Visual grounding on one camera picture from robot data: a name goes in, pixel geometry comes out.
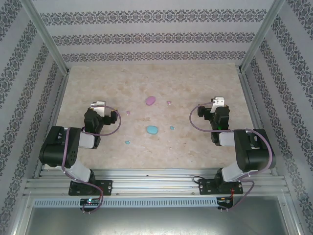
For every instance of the pink earbud charging case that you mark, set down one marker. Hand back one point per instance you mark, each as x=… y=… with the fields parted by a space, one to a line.
x=150 y=100

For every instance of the blue earbud charging case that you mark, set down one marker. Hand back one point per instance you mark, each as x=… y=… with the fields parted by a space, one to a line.
x=151 y=130

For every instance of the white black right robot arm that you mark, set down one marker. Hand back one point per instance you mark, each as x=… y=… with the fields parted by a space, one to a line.
x=256 y=156

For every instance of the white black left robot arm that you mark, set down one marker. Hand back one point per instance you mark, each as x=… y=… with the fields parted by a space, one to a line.
x=58 y=147

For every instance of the small controller circuit board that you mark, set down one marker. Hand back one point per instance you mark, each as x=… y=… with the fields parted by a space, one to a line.
x=223 y=200
x=90 y=201

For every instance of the shiny sheet metal panel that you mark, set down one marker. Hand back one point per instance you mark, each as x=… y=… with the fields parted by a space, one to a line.
x=156 y=222

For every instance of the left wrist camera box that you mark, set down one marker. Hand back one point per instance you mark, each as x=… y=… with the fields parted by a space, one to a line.
x=99 y=107

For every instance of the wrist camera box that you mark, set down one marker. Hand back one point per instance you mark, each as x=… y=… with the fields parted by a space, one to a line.
x=99 y=107
x=218 y=101

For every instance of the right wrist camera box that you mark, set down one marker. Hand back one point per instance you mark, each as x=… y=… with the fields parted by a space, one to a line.
x=218 y=101

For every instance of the aluminium table side rail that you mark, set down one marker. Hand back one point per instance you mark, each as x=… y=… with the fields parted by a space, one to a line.
x=252 y=98
x=58 y=98

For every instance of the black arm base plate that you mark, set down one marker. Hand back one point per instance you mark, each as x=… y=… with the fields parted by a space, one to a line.
x=205 y=187
x=105 y=187

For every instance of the wide aluminium mounting rail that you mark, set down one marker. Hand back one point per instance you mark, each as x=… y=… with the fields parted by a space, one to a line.
x=156 y=181

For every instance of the aluminium frame post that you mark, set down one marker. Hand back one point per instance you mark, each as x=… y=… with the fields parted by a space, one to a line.
x=46 y=36
x=27 y=215
x=292 y=215
x=260 y=36

